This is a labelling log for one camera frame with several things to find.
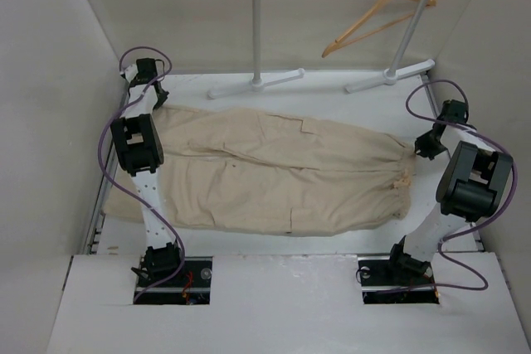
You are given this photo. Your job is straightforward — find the beige trousers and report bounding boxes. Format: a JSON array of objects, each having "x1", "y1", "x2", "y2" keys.
[{"x1": 102, "y1": 103, "x2": 417, "y2": 238}]

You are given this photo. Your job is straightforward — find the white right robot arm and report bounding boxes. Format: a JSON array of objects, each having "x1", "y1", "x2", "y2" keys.
[{"x1": 384, "y1": 99, "x2": 514, "y2": 284}]

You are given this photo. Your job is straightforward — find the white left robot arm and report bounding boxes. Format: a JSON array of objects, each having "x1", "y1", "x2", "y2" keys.
[{"x1": 110, "y1": 58, "x2": 186, "y2": 289}]

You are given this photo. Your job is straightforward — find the wooden clothes hanger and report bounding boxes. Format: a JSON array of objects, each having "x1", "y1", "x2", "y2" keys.
[{"x1": 321, "y1": 0, "x2": 436, "y2": 58}]

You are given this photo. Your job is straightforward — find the white clothes rack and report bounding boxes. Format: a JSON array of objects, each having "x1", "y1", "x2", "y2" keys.
[{"x1": 207, "y1": 0, "x2": 449, "y2": 99}]

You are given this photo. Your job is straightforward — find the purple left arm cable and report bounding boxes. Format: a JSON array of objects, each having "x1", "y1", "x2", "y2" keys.
[{"x1": 98, "y1": 45, "x2": 196, "y2": 303}]

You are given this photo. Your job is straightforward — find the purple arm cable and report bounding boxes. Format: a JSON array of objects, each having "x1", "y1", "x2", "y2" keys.
[
  {"x1": 405, "y1": 79, "x2": 519, "y2": 292},
  {"x1": 98, "y1": 45, "x2": 196, "y2": 303}
]

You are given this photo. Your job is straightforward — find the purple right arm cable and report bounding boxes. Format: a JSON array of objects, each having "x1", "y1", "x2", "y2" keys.
[{"x1": 405, "y1": 79, "x2": 519, "y2": 292}]

